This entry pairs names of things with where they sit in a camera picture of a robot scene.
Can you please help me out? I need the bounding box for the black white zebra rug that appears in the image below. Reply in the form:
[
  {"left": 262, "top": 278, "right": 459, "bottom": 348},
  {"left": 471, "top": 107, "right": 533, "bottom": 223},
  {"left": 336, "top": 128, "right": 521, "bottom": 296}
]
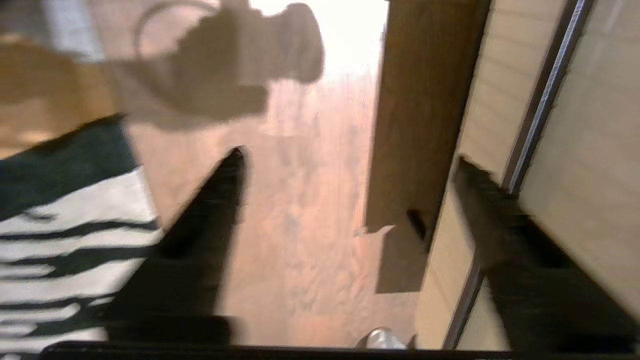
[{"left": 0, "top": 115, "right": 166, "bottom": 353}]

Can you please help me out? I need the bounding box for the cream drawer with black handle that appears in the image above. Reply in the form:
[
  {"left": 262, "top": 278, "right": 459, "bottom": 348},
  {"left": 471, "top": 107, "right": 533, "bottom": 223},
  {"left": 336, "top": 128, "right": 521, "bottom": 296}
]
[{"left": 412, "top": 0, "right": 596, "bottom": 351}]

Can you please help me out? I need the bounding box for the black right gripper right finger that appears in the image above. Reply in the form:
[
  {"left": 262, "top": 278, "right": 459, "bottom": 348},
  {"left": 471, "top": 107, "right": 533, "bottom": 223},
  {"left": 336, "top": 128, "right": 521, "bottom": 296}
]
[{"left": 455, "top": 157, "right": 640, "bottom": 351}]

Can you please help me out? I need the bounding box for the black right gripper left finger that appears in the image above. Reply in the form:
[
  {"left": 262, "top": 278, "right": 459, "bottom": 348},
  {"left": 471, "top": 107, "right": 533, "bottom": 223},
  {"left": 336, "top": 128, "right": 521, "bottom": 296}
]
[{"left": 105, "top": 147, "right": 246, "bottom": 346}]

